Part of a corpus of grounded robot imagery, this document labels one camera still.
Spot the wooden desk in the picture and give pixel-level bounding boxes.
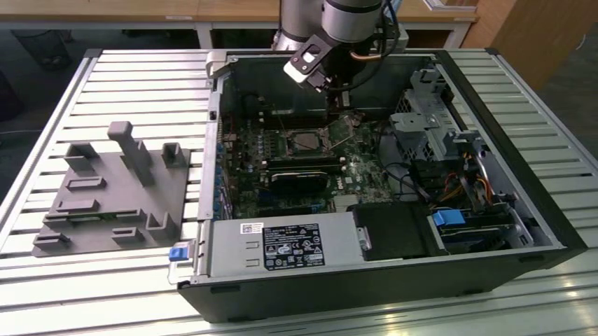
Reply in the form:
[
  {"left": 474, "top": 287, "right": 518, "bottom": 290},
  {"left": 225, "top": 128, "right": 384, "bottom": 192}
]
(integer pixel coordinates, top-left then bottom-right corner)
[{"left": 0, "top": 0, "right": 480, "bottom": 50}]

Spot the grey power supply unit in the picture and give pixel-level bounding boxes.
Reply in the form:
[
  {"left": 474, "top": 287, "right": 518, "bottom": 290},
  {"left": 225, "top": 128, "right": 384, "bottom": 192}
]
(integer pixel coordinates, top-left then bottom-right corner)
[{"left": 204, "top": 211, "right": 369, "bottom": 281}]

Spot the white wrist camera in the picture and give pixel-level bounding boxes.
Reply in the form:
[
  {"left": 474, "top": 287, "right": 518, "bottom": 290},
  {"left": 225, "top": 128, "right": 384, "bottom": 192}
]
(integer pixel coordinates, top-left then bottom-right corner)
[{"left": 281, "top": 34, "right": 337, "bottom": 85}]

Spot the wooden cabinet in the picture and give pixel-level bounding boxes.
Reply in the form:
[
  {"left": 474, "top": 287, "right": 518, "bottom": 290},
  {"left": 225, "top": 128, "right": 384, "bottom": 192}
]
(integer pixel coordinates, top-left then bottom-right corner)
[{"left": 459, "top": 0, "right": 598, "bottom": 90}]

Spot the yellow braided wire bundle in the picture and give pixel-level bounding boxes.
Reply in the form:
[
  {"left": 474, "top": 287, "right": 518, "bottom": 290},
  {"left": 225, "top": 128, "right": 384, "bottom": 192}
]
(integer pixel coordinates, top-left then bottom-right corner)
[{"left": 437, "top": 173, "right": 494, "bottom": 207}]

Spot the silver square cpu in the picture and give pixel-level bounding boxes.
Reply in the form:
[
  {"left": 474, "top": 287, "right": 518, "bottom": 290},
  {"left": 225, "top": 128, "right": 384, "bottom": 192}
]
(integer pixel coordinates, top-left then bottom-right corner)
[{"left": 292, "top": 132, "right": 323, "bottom": 151}]

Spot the grey plastic parts rack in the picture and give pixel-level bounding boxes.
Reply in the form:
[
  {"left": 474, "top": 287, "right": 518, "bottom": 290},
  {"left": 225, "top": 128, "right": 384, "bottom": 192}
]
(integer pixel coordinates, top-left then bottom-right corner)
[{"left": 29, "top": 120, "right": 192, "bottom": 259}]

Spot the perforated metal drive cage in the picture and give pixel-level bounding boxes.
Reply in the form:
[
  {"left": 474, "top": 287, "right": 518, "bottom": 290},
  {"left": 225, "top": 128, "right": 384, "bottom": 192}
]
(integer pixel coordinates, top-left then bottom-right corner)
[{"left": 387, "top": 68, "right": 491, "bottom": 162}]

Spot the black plastic shroud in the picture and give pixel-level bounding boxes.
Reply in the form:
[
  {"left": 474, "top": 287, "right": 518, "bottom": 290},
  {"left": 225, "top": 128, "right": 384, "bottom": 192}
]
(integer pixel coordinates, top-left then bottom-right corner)
[{"left": 347, "top": 202, "right": 447, "bottom": 262}]

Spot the black waste bin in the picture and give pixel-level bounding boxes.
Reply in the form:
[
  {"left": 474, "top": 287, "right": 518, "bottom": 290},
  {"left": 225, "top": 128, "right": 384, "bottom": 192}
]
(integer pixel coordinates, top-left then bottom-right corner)
[{"left": 10, "top": 29, "right": 73, "bottom": 71}]

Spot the thin metal locking lever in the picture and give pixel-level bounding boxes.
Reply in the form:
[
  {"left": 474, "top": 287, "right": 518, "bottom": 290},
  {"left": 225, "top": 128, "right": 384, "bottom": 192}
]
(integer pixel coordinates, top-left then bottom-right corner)
[
  {"left": 331, "top": 129, "right": 360, "bottom": 150},
  {"left": 269, "top": 103, "right": 287, "bottom": 132}
]

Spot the blue disk carrier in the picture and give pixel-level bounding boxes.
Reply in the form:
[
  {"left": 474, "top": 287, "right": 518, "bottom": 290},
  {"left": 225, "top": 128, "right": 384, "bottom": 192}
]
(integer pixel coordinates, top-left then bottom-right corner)
[{"left": 431, "top": 209, "right": 467, "bottom": 229}]

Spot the white paper stack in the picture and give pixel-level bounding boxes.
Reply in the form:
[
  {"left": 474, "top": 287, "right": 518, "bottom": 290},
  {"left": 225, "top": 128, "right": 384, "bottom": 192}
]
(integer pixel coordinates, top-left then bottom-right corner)
[{"left": 421, "top": 0, "right": 480, "bottom": 11}]

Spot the metal disk bay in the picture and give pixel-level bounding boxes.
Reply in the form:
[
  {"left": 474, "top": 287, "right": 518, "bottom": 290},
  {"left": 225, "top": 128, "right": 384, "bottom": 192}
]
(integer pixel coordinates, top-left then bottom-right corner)
[{"left": 427, "top": 195, "right": 538, "bottom": 256}]

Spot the black open pc case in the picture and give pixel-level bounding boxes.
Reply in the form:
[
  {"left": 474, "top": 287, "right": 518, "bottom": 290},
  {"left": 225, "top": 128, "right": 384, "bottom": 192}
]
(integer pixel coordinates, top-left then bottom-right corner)
[{"left": 176, "top": 48, "right": 588, "bottom": 323}]

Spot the black graphics card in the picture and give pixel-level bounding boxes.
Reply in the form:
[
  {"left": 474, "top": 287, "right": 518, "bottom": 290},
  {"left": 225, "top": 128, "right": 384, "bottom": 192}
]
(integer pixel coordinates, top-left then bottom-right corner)
[{"left": 268, "top": 169, "right": 332, "bottom": 196}]

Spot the cpu socket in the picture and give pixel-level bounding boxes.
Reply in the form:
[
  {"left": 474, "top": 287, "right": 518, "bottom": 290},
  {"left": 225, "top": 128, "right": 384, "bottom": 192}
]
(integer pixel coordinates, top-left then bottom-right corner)
[{"left": 281, "top": 128, "right": 337, "bottom": 158}]

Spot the silver finned heatsink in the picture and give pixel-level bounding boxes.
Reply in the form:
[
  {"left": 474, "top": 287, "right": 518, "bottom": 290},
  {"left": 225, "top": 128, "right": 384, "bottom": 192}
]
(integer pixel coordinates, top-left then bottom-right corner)
[{"left": 333, "top": 195, "right": 363, "bottom": 211}]

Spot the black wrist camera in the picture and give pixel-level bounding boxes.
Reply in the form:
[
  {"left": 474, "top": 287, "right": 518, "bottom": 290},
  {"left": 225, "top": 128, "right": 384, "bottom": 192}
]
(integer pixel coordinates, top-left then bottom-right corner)
[{"left": 305, "top": 75, "right": 336, "bottom": 95}]

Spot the green motherboard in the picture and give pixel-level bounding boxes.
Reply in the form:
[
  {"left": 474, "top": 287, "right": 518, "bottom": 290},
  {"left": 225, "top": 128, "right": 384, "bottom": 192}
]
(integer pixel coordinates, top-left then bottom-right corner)
[{"left": 219, "top": 111, "right": 393, "bottom": 220}]

